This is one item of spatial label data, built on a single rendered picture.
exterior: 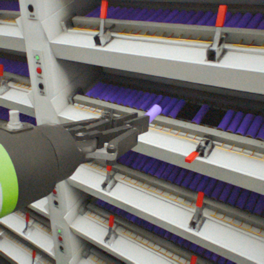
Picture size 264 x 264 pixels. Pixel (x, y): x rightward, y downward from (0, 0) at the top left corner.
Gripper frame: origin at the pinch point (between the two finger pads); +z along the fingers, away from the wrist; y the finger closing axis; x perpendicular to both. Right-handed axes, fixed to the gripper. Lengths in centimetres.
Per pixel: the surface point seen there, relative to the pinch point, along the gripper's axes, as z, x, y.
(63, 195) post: 21, 36, 36
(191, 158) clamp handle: 10.4, 6.9, -7.6
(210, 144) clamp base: 17.6, 5.7, -8.4
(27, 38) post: 14.0, -10.6, 43.3
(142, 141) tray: 16.1, 8.8, 6.8
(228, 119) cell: 24.9, 1.7, -9.1
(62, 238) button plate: 23, 55, 39
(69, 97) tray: 19.7, 3.8, 33.6
